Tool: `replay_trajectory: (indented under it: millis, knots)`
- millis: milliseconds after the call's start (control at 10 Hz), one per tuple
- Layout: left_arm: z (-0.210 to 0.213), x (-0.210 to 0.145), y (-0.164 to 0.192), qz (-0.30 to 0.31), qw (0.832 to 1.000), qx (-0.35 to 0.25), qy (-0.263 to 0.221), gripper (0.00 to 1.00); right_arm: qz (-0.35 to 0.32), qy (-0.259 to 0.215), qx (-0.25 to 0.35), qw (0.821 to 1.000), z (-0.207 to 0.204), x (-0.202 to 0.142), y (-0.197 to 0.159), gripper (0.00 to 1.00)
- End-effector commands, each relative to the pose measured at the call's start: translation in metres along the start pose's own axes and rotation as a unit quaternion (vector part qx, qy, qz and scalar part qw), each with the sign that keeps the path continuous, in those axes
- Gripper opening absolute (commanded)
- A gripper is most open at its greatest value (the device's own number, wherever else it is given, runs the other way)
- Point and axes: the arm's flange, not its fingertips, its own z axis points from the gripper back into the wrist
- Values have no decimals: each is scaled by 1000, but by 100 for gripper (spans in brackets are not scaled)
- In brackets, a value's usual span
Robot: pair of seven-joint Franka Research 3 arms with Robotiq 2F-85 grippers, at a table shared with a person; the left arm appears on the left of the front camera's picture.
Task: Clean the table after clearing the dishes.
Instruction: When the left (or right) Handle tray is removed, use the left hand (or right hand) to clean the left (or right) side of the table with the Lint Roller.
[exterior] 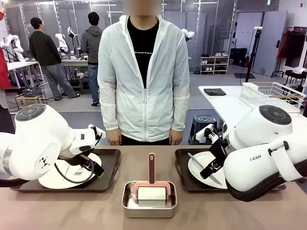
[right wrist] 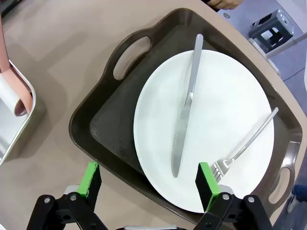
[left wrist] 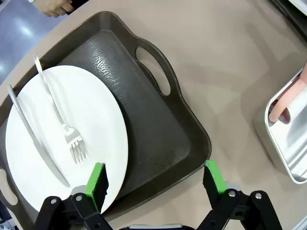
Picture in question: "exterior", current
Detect wooden shoe rack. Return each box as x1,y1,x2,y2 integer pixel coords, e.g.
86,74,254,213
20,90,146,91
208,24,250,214
200,55,230,75

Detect person's left hand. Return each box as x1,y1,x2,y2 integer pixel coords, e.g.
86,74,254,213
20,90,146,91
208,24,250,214
169,129,184,146

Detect man in dark green sweater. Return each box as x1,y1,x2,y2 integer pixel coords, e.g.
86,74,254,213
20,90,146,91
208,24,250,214
28,17,80,101

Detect right arm black cable sleeve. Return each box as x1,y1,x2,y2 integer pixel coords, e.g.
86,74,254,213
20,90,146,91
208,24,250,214
227,162,307,202

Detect white background table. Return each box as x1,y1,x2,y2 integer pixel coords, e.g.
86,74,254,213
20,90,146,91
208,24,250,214
7,61,41,88

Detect white side table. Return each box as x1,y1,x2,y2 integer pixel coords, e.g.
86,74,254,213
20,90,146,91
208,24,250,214
198,85,307,146

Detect black hanging coat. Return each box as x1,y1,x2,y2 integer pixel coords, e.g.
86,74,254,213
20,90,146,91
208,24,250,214
285,29,307,68

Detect red hanging jacket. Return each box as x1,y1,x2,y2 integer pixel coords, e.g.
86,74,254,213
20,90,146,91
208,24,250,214
277,30,291,60

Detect black utility cart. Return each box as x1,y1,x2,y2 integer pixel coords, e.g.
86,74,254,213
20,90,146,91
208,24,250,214
284,68,307,94

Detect rectangular steel container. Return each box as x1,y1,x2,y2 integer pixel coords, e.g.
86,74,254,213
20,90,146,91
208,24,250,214
121,181,178,219

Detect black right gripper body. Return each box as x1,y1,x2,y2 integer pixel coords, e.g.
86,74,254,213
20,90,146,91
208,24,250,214
208,138,228,165

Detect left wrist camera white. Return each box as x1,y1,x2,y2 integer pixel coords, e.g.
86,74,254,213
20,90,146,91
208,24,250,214
88,124,106,146

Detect black luggage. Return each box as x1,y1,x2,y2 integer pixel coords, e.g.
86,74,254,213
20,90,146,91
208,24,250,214
230,47,248,67

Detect dark grey plastic stool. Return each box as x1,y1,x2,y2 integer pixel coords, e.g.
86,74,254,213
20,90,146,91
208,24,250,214
80,78,91,94
188,114,218,146

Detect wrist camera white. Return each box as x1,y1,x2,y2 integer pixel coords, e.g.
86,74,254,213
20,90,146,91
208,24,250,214
88,124,106,146
195,124,224,144

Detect pink lint roller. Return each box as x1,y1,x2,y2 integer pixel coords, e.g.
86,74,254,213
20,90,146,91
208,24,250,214
133,152,171,201

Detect left arm black cable bundle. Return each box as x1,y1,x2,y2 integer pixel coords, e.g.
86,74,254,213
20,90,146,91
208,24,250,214
0,155,97,189

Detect white wire dish rack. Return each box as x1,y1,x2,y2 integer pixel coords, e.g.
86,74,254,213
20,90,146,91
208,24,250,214
238,81,307,114

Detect brown plastic serving tray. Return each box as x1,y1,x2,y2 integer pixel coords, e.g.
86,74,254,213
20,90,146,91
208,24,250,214
10,148,122,193
174,148,286,194

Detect black camera stand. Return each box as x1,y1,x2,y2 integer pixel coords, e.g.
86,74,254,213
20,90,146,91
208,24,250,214
244,26,264,83

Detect person in white jacket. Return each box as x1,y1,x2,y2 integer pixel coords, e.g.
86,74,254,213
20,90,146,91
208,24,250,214
97,14,190,146

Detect black and white background robot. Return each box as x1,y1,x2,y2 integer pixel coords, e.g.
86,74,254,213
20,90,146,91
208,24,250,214
67,26,79,39

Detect person's left forearm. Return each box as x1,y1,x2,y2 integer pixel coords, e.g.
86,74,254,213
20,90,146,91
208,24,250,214
170,94,190,132

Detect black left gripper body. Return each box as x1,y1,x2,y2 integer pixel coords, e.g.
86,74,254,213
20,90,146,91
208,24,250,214
68,154,96,168

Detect grey background workbench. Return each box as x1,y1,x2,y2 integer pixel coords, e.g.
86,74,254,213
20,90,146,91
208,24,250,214
61,58,89,91

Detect man in grey hoodie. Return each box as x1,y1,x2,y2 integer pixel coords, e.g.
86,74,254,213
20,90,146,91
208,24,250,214
80,11,104,106

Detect person's right forearm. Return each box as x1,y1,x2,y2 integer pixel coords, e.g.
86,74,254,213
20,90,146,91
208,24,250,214
98,94,121,132

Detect small wooden shelf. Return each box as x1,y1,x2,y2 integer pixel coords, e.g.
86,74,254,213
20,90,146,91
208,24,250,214
14,92,48,111

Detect person's right hand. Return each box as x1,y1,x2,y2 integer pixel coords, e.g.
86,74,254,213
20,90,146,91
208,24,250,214
106,129,122,146

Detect translucent cutlery holder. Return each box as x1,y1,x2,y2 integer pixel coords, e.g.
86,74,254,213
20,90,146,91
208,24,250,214
241,82,259,99

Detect grey door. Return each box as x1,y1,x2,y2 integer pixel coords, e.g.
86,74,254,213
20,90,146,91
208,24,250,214
253,11,288,77

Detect dark folded cloth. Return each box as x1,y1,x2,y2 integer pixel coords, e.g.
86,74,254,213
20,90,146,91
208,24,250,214
203,88,227,96

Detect black clothes rack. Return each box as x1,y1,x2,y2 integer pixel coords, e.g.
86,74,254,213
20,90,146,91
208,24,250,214
271,26,307,78

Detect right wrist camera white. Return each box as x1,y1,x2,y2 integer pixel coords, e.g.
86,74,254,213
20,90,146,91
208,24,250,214
195,124,224,144

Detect white round plate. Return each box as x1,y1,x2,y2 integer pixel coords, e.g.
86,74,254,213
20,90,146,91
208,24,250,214
37,152,103,190
188,151,231,190

